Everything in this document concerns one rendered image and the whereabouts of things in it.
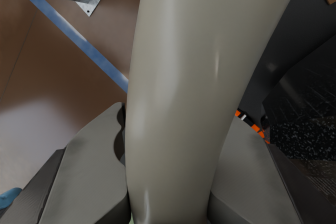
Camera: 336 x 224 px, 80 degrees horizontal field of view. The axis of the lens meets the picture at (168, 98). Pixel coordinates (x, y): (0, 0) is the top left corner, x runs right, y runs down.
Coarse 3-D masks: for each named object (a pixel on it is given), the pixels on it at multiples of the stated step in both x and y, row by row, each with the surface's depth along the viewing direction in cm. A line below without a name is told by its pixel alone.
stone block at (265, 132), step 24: (288, 72) 105; (312, 72) 84; (288, 96) 83; (312, 96) 69; (264, 120) 89; (288, 120) 68; (312, 120) 59; (288, 144) 67; (312, 144) 59; (312, 168) 62
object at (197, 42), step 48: (144, 0) 4; (192, 0) 3; (240, 0) 3; (288, 0) 4; (144, 48) 4; (192, 48) 4; (240, 48) 4; (144, 96) 4; (192, 96) 4; (240, 96) 5; (144, 144) 5; (192, 144) 5; (144, 192) 6; (192, 192) 6
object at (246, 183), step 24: (240, 120) 10; (240, 144) 9; (264, 144) 9; (216, 168) 8; (240, 168) 8; (264, 168) 8; (216, 192) 7; (240, 192) 7; (264, 192) 7; (216, 216) 7; (240, 216) 6; (264, 216) 6; (288, 216) 6
